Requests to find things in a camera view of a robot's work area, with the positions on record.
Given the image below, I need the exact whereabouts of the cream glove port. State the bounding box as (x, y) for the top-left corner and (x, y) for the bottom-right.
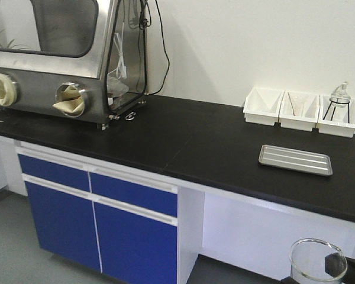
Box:
(0, 73), (20, 107)
(53, 82), (89, 118)

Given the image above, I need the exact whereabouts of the cream right glove port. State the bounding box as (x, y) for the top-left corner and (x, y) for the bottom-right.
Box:
(53, 82), (89, 118)

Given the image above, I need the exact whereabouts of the black wire tripod stand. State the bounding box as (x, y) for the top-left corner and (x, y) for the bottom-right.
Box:
(322, 99), (351, 123)

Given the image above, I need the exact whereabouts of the clear glass beaker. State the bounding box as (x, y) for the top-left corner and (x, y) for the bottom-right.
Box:
(289, 238), (345, 280)

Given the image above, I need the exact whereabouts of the black power cable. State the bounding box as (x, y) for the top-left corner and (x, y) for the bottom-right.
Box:
(138, 0), (170, 96)

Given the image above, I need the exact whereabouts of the black gripper finger holding beaker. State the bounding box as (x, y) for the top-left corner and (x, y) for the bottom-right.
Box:
(280, 251), (355, 284)

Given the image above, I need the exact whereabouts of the silver metal tray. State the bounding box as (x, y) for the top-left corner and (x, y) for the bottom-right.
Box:
(259, 144), (333, 176)

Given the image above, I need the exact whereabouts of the white empty storage bin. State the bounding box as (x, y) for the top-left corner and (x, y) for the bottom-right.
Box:
(243, 87), (284, 126)

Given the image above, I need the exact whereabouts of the stainless steel glove box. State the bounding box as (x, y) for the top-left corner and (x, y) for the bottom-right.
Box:
(0, 1), (147, 128)

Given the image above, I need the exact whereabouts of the blue cabinet with drawers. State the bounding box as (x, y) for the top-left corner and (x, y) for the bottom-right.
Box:
(16, 142), (205, 283)

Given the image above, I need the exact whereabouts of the cream left glove port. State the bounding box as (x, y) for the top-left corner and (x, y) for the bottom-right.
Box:
(0, 73), (20, 107)

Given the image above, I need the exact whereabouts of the white right storage bin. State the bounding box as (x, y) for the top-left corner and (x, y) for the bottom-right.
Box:
(317, 95), (355, 138)

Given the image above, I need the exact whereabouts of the white middle storage bin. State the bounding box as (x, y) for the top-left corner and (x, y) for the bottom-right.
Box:
(279, 91), (320, 132)

